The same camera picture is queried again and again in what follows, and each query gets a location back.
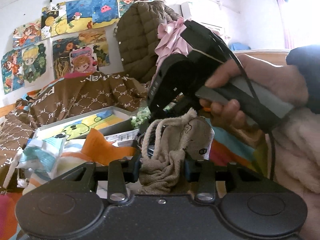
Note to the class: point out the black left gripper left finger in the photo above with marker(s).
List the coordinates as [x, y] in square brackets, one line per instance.
[118, 173]

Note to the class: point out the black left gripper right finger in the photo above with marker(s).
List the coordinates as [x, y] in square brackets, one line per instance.
[206, 174]

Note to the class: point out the beige drawstring pouch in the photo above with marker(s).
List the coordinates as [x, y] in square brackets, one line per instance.
[164, 147]

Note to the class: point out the striped orange blue sock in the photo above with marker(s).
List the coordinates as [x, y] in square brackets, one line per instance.
[46, 159]

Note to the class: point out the pink fluffy sleeve forearm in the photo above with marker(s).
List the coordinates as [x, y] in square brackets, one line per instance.
[296, 141]

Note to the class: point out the person's right hand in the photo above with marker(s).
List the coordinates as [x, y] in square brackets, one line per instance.
[285, 82]

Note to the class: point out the orange cloth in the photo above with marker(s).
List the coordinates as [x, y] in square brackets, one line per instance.
[99, 150]

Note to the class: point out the pink cloth garment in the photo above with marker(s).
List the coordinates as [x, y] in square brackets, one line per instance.
[171, 41]

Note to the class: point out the green bead toy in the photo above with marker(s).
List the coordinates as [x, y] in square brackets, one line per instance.
[140, 116]

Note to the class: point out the grey box with cartoon picture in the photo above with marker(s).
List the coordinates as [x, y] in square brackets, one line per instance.
[109, 121]

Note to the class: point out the brown quilted puffer jacket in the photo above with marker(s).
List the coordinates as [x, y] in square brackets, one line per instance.
[137, 37]

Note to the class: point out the brown PF patterned blanket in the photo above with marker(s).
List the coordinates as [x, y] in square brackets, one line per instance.
[72, 97]

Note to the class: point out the colourful cartoon pillow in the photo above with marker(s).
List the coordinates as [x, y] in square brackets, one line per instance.
[35, 96]

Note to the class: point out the red-haired boy wall drawing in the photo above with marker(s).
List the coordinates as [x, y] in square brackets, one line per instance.
[124, 5]

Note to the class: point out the pink framed girl wall drawing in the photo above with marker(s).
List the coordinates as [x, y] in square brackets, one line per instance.
[83, 60]

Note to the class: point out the dark orange flowers wall painting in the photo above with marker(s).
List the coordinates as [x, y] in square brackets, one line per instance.
[61, 48]

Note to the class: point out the space and sea wall painting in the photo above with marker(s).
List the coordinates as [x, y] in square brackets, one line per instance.
[78, 15]

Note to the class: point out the blond boy wall drawing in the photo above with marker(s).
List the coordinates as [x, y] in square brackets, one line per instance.
[34, 61]

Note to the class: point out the red-haired girl wall drawing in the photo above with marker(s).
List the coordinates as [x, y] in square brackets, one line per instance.
[11, 67]

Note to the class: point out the mermaid girl wall drawing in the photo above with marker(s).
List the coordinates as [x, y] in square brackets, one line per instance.
[27, 34]

